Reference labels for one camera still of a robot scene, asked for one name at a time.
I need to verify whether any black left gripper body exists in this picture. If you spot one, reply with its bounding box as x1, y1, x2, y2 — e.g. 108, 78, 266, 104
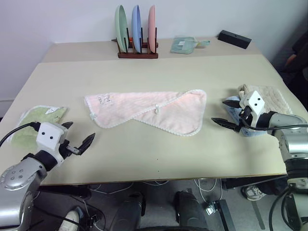
60, 139, 81, 160

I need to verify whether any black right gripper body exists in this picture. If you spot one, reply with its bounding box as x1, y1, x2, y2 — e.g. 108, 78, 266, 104
237, 105, 253, 133

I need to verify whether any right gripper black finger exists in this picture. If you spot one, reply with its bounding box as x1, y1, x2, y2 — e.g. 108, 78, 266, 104
222, 99, 240, 109
211, 117, 241, 133

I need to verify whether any light blue folded towel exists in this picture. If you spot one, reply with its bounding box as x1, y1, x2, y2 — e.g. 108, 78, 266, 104
225, 95, 268, 138

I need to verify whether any green folded towel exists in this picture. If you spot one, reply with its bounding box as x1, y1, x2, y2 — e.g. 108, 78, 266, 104
18, 105, 68, 149

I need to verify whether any beige folded towel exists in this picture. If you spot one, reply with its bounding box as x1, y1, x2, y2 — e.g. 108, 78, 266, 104
237, 83, 293, 115

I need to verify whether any pink towel with white trim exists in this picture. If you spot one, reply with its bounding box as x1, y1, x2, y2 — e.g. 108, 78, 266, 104
84, 89, 207, 137

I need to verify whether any teal cloth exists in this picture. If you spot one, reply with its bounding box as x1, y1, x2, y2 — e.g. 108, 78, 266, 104
170, 36, 212, 54

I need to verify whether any bystander bare hand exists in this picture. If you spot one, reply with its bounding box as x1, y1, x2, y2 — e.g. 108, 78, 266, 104
285, 54, 298, 67

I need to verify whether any black rectangular box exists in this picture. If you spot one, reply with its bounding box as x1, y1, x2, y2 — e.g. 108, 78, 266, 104
218, 30, 252, 50

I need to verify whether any white and black shoe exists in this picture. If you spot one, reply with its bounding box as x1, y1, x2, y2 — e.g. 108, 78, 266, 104
58, 208, 84, 231

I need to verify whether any person in dark clothing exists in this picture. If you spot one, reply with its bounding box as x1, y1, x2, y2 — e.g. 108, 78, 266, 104
280, 31, 308, 93

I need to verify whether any white and grey sneaker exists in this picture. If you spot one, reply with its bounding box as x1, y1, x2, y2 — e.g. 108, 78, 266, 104
241, 184, 268, 202

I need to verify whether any grey foot pedal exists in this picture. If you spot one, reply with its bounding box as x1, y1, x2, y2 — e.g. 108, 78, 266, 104
204, 203, 217, 216

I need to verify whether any black metal floor bar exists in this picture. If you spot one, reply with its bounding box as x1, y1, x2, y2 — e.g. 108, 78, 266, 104
215, 199, 237, 231

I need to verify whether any brown wooden plate rack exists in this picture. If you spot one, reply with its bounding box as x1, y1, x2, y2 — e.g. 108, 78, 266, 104
112, 26, 160, 59

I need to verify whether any pink plate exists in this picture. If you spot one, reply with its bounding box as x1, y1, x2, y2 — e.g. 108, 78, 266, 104
148, 5, 157, 53

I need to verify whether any green plate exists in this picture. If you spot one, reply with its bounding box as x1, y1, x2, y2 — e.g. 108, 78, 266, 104
114, 4, 129, 52

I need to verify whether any blue plate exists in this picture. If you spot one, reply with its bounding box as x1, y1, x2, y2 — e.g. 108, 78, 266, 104
131, 5, 142, 53

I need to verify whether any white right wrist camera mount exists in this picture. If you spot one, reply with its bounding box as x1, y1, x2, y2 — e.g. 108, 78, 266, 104
239, 90, 266, 127

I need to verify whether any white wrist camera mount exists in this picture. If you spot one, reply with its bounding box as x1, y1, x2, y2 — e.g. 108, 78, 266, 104
35, 121, 69, 167
239, 90, 266, 127

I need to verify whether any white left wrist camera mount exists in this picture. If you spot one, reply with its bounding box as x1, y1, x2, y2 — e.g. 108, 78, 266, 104
35, 121, 69, 167

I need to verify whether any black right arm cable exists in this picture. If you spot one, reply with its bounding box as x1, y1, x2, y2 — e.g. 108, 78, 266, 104
240, 113, 308, 132

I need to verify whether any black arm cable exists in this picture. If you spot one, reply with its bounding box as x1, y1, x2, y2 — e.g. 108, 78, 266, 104
240, 113, 308, 132
0, 122, 41, 147

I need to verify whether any black table frame beam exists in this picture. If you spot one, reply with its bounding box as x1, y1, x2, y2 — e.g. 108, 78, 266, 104
38, 184, 91, 200
223, 177, 288, 191

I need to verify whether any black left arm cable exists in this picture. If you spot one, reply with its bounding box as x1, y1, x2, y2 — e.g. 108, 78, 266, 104
0, 122, 41, 147

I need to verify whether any white floor cable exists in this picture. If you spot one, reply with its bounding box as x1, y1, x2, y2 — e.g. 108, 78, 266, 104
194, 178, 223, 205
88, 181, 135, 195

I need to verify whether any black robot body cable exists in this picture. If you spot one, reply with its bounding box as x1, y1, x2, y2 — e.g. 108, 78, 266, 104
269, 185, 300, 231

